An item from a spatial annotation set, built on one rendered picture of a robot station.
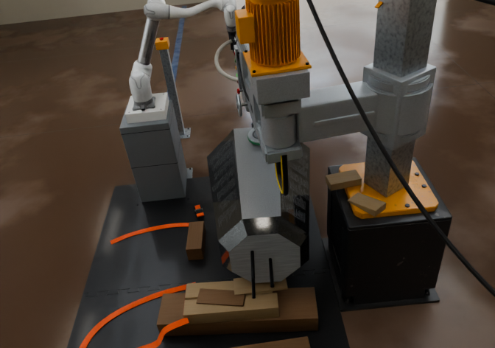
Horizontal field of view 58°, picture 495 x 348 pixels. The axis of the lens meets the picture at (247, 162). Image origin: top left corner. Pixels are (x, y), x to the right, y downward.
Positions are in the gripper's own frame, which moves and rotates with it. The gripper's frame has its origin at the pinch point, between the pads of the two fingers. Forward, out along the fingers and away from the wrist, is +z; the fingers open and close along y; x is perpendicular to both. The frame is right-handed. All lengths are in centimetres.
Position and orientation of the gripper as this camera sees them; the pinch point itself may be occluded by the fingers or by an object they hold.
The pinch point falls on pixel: (233, 48)
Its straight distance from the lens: 383.3
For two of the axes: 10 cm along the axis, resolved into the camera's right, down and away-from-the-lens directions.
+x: 9.0, -3.7, 2.0
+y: 4.3, 7.6, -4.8
